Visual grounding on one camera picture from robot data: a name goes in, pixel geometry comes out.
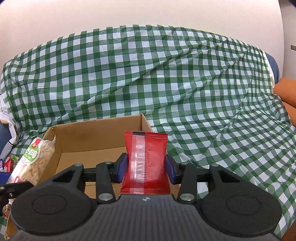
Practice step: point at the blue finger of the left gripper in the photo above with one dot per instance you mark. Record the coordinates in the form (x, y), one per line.
(4, 176)

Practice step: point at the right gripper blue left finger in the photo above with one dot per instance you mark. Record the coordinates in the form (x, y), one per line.
(120, 167)

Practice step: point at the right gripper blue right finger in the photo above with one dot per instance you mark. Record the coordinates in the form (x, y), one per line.
(174, 170)

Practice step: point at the red foil snack pack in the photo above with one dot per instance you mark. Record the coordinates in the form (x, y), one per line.
(146, 171)

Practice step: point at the green label rice cracker pack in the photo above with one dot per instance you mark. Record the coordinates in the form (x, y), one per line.
(33, 162)

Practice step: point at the red biscuit pack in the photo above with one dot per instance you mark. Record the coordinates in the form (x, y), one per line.
(10, 164)

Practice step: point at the brown cardboard box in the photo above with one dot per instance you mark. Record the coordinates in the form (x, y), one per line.
(76, 199)

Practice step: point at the white printed sheet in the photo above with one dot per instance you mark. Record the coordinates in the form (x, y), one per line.
(9, 132)

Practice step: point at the green white checkered cloth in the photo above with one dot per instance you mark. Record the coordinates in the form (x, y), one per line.
(212, 95)

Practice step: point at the orange cushion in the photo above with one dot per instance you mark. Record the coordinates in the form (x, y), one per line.
(286, 90)

